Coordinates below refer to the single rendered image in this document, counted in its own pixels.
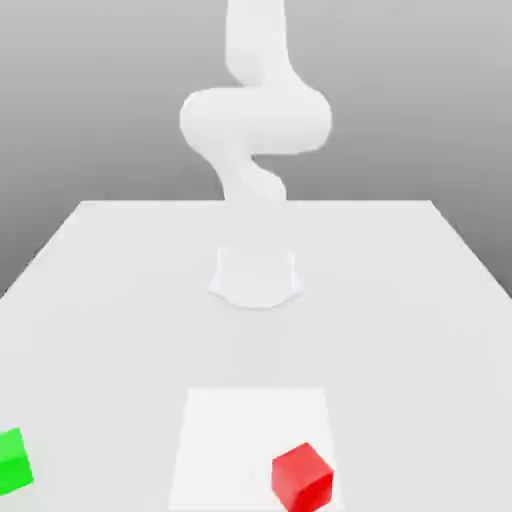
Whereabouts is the small red cube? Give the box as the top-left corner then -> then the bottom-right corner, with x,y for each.
270,441 -> 335,512

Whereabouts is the small green cube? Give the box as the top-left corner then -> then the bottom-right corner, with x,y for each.
0,426 -> 35,497

